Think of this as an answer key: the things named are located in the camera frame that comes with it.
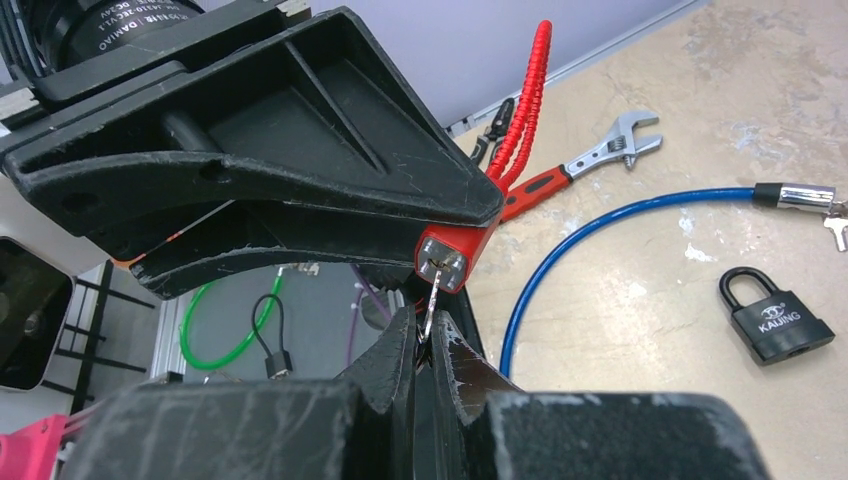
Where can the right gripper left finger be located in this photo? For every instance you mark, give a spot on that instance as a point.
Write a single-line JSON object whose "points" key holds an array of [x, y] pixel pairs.
{"points": [[359, 425]]}

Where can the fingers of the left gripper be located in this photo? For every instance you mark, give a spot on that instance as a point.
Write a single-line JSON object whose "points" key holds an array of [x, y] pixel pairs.
{"points": [[197, 144]]}

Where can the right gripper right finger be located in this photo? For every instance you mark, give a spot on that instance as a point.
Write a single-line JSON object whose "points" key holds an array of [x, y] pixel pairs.
{"points": [[488, 428]]}

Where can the key bunch with black fob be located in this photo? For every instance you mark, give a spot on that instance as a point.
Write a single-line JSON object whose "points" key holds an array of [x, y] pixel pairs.
{"points": [[425, 327]]}

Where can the red cable seal lock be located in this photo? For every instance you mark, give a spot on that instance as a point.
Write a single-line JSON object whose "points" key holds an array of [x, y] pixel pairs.
{"points": [[517, 132]]}

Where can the blue cable lock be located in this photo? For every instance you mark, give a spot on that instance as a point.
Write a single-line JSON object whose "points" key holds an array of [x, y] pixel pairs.
{"points": [[808, 198]]}

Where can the small silver key set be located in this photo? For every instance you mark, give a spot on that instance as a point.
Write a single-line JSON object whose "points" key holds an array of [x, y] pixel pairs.
{"points": [[835, 220]]}

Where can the black pliers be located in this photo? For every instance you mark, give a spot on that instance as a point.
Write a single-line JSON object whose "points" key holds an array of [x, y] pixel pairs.
{"points": [[488, 143]]}

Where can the black padlock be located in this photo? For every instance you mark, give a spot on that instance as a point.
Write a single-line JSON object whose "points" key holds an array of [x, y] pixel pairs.
{"points": [[777, 327]]}

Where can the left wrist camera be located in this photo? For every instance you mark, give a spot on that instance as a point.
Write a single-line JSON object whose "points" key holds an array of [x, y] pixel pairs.
{"points": [[40, 263]]}

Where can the red handled adjustable wrench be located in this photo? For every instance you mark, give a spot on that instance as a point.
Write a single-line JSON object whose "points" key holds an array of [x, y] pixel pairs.
{"points": [[620, 145]]}

